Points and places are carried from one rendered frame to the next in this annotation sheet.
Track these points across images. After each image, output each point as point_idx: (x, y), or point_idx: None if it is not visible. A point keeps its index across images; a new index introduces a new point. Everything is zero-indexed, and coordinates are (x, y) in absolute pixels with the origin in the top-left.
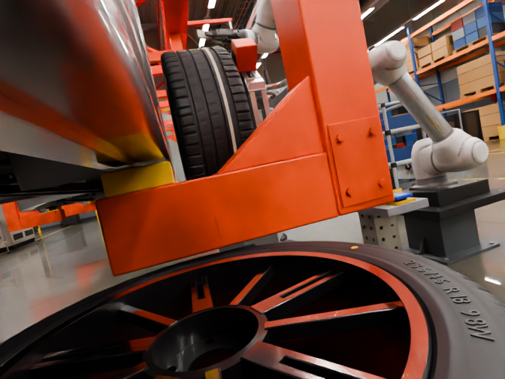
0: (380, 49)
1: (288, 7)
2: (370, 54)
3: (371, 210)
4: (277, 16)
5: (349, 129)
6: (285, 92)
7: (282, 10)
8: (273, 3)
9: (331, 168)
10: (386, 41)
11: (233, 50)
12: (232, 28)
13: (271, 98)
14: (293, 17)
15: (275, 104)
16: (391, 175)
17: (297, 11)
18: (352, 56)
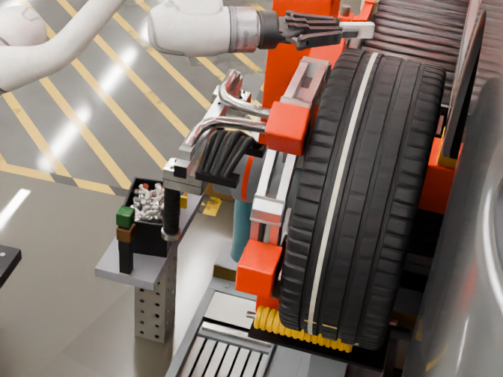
0: (41, 22)
1: (337, 8)
2: (34, 33)
3: (194, 211)
4: (332, 12)
5: None
6: (223, 113)
7: (334, 8)
8: (334, 0)
9: None
10: (22, 7)
11: (343, 50)
12: (295, 12)
13: (195, 144)
14: (336, 16)
15: (203, 149)
16: (138, 185)
17: (337, 13)
18: None
